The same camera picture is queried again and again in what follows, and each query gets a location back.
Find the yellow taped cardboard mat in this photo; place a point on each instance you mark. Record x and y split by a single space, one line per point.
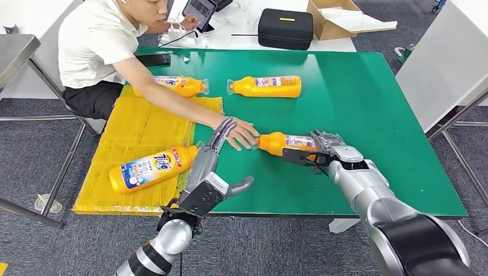
141 125

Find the white sheet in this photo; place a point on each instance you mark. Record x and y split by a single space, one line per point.
354 21

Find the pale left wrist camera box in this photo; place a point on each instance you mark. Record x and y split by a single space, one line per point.
217 184

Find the black camera bracket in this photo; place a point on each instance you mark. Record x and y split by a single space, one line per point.
198 202
301 157

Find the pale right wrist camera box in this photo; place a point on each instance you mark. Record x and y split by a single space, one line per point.
347 154

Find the person's right hand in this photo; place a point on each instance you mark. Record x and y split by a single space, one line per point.
246 133

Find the clear plastic cup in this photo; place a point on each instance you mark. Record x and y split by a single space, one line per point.
47 205

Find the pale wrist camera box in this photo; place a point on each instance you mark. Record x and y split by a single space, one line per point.
217 184
347 154

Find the person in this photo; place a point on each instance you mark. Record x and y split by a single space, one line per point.
95 42

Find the person's left forearm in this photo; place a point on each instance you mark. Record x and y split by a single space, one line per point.
164 27

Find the orange detergent bottle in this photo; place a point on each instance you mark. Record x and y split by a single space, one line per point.
278 143
267 89
148 171
183 85

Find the green white floor object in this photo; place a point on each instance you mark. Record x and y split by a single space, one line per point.
404 55

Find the person's left hand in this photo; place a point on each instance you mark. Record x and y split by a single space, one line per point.
189 23

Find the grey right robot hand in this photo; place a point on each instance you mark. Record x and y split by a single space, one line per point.
326 141

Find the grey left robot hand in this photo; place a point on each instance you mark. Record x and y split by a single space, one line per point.
202 167

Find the black device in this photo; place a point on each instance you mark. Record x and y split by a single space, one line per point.
222 4

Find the black zipped case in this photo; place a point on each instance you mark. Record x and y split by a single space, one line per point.
285 29

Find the white table foot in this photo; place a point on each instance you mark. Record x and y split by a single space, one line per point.
343 225

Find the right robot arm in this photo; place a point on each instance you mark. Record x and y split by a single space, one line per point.
381 205

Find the black right camera bracket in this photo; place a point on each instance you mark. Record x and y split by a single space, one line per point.
301 157

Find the white table with metal legs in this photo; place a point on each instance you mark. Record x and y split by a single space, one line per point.
446 57

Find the person's right forearm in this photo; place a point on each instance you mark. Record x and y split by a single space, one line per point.
179 103

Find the brown cardboard box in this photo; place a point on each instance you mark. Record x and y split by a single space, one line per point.
328 30

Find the black left camera bracket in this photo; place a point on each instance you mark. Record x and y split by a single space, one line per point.
198 202

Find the black tablet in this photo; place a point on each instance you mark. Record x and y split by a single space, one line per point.
199 13

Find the black smartphone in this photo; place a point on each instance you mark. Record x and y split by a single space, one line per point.
156 60

